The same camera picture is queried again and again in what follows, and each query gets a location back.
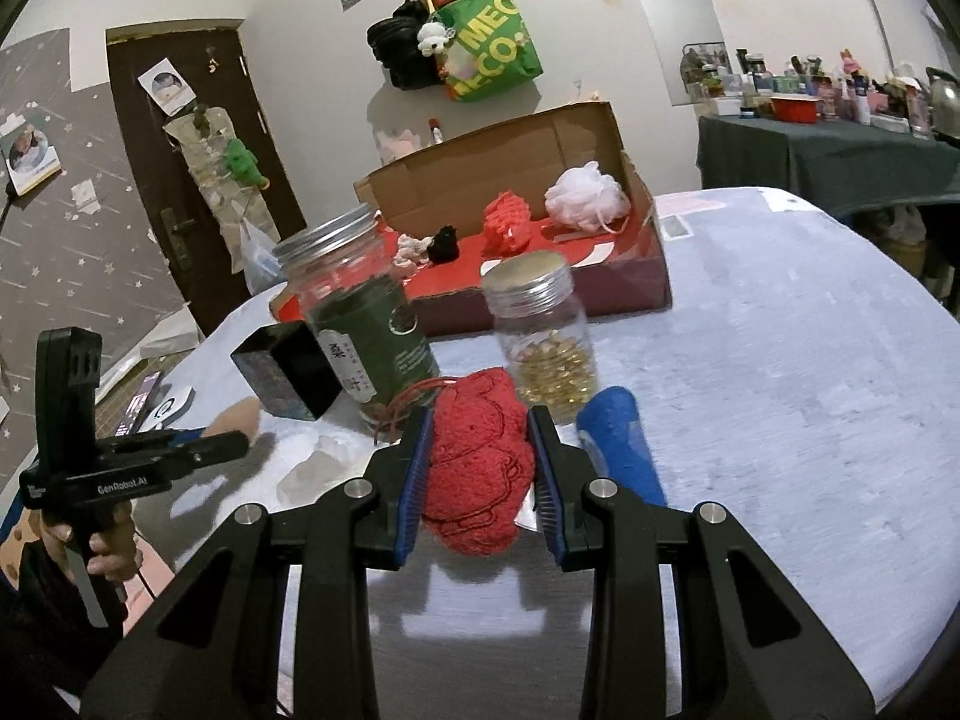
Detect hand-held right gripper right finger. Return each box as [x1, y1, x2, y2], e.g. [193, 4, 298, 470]
[525, 405, 878, 720]

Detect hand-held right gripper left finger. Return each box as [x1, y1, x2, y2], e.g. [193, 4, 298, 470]
[79, 405, 436, 720]

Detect red plush towel with label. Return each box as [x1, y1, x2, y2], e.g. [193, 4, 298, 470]
[371, 366, 535, 557]

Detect blue towel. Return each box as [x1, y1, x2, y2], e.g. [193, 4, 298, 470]
[577, 386, 668, 507]

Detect black scrunchie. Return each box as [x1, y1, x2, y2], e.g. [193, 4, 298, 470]
[424, 223, 461, 265]

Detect coral red foam net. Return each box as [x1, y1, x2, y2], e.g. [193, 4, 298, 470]
[482, 191, 532, 256]

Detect white mesh bath pouf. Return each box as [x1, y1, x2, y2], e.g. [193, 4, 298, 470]
[544, 161, 632, 235]

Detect cardboard box red inside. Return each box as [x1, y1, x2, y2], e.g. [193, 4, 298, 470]
[268, 100, 672, 338]

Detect person's left hand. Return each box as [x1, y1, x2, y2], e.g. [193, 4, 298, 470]
[41, 499, 143, 586]

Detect black and white small case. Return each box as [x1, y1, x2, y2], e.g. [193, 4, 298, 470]
[139, 386, 196, 432]

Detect black box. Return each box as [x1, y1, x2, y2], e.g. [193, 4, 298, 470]
[229, 320, 342, 421]

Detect small clear jar gold pins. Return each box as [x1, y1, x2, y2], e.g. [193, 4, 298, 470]
[480, 251, 601, 425]

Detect large glass jar metal lid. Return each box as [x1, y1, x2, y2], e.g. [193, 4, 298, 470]
[271, 208, 443, 428]

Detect clear hanging organizer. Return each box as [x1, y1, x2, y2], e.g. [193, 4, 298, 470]
[163, 101, 290, 293]

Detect dark wooden door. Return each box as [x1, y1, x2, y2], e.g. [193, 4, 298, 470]
[105, 19, 308, 335]

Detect green cactus plush toy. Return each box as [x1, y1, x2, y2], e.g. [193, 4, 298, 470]
[223, 137, 269, 188]

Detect door photo card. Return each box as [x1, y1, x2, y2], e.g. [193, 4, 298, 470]
[137, 55, 197, 117]

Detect pink pig plush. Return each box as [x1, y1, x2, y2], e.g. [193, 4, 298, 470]
[373, 127, 422, 166]

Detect table with green cloth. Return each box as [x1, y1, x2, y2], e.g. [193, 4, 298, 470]
[696, 112, 960, 301]

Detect black bag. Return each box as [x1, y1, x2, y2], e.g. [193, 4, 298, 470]
[366, 0, 443, 91]

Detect green tote bag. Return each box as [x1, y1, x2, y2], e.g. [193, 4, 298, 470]
[435, 0, 545, 104]

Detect red basin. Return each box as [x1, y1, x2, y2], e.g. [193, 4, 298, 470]
[769, 94, 820, 125]

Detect row of bottles and jars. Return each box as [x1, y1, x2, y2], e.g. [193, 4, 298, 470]
[679, 41, 938, 140]

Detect steel kettle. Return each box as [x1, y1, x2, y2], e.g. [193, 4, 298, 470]
[924, 66, 960, 143]

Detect door handle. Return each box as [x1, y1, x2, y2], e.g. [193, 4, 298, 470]
[160, 206, 197, 271]

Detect white panda plush keychain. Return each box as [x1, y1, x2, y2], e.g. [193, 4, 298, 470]
[416, 21, 453, 59]

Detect wall mirror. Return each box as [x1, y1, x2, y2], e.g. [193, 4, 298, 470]
[611, 0, 734, 106]

